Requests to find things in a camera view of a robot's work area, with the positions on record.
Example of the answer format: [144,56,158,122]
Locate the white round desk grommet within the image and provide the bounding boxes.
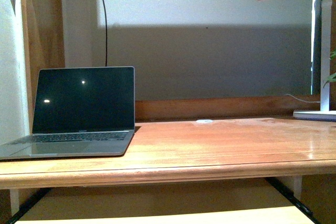
[196,119,213,124]

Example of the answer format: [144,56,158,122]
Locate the grey open laptop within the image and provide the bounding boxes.
[1,66,135,160]

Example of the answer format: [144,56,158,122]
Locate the green plant leaves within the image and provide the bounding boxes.
[323,49,336,88]

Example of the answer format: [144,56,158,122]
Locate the wooden pull-out keyboard tray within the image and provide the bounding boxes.
[14,205,317,224]

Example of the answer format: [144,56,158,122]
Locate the white desk lamp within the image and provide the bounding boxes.
[253,0,336,122]

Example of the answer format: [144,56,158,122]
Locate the white lamp cable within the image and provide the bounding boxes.
[285,93,321,104]

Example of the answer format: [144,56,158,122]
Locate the black hanging cable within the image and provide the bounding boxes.
[98,0,109,67]

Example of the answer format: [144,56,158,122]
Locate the black tray slide rail right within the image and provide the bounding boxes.
[265,177,321,224]

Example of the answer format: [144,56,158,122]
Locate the black tray slide rail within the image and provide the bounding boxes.
[265,177,321,224]
[5,188,51,224]

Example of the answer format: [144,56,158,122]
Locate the wooden desk hutch frame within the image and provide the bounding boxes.
[21,0,335,122]

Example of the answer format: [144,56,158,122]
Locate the black tray slide rail left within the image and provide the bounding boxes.
[5,188,51,224]

